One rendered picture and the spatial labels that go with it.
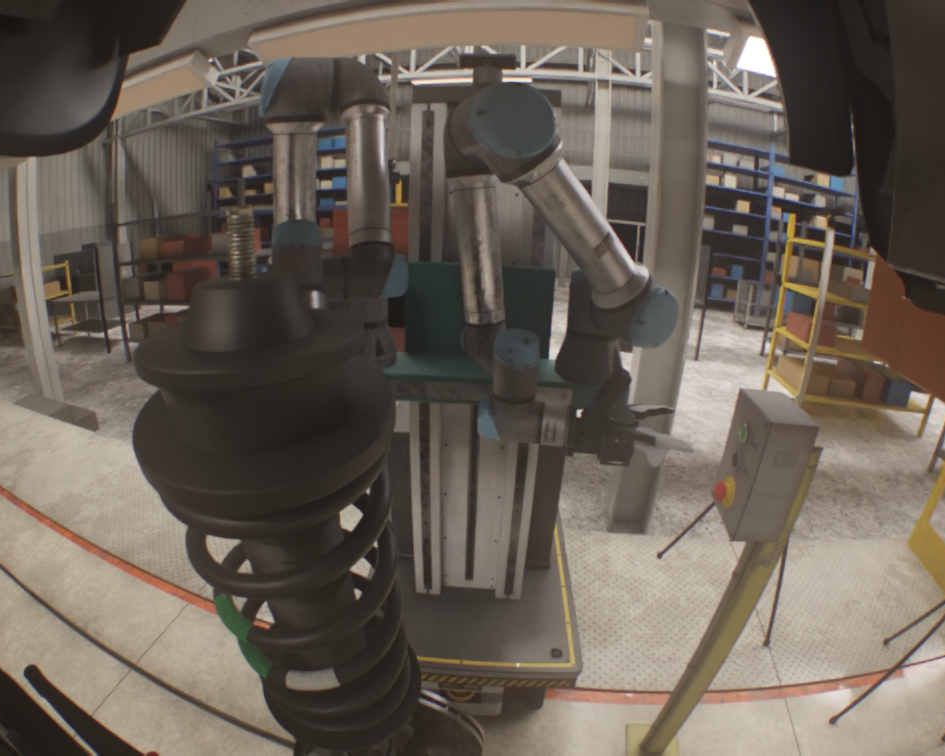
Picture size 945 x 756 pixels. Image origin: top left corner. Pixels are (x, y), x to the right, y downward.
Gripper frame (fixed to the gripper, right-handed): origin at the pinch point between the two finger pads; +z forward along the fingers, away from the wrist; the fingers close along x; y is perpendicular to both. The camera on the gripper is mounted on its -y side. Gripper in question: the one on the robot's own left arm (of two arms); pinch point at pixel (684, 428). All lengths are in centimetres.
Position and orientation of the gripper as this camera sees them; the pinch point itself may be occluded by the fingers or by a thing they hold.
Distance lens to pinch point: 85.0
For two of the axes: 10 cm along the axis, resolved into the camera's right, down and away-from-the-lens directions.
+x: -1.9, 3.3, -9.2
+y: -0.3, 9.4, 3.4
